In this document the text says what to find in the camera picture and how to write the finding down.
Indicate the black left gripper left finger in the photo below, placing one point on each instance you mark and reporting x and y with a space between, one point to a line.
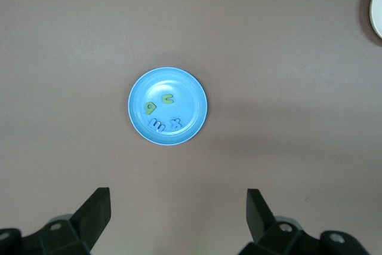
89 222

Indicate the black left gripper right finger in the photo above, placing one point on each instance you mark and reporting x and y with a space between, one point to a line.
262 228

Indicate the blue small letter m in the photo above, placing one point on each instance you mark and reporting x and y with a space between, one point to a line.
156 125

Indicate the green small letter b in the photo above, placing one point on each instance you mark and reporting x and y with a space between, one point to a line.
149 108

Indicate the blue small letter x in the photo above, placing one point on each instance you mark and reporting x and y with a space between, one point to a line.
175 124

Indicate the green small letter n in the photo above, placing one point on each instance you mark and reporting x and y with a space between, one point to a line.
167 101

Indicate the brown table cover sheet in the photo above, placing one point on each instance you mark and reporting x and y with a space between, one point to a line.
268 117

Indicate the blue plate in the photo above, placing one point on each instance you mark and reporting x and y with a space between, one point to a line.
188 99

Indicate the beige plate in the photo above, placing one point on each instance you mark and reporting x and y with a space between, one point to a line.
377 7

